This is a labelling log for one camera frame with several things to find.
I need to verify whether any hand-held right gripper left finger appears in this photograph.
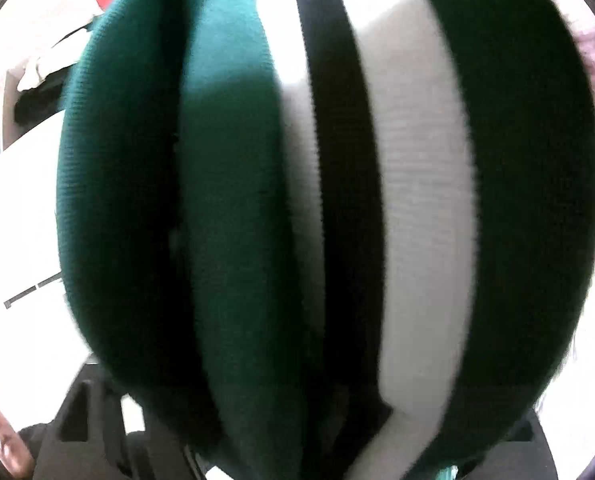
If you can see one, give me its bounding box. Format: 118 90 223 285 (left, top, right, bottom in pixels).
32 377 203 480

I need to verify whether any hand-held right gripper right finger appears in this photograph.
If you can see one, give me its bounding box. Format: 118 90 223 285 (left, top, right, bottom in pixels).
457 410 558 480

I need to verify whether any green varsity jacket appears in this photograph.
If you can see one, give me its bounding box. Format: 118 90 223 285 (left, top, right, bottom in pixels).
56 0 595 480

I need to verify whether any person's head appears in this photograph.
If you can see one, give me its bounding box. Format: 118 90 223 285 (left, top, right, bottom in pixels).
0 387 34 478

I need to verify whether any white wardrobe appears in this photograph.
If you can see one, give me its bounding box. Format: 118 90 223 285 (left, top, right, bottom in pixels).
0 55 97 421

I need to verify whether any cream hanging coat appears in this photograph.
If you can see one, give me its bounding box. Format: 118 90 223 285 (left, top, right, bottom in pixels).
20 50 79 92

